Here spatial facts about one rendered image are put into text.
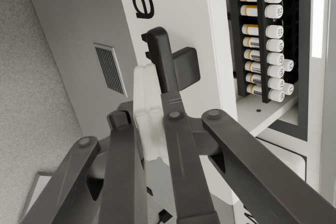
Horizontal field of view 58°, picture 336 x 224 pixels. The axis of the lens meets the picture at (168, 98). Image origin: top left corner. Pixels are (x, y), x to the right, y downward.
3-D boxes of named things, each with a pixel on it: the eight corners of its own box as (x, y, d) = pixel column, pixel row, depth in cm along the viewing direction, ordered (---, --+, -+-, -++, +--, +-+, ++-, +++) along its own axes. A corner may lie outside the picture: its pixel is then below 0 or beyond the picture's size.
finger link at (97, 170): (144, 172, 15) (83, 185, 15) (142, 119, 19) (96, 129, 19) (137, 148, 14) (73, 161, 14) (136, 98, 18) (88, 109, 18)
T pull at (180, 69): (163, 121, 24) (175, 127, 23) (142, 29, 21) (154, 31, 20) (195, 102, 26) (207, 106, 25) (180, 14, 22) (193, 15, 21)
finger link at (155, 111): (147, 112, 15) (162, 109, 15) (144, 64, 21) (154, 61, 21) (159, 159, 16) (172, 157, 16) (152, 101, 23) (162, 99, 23)
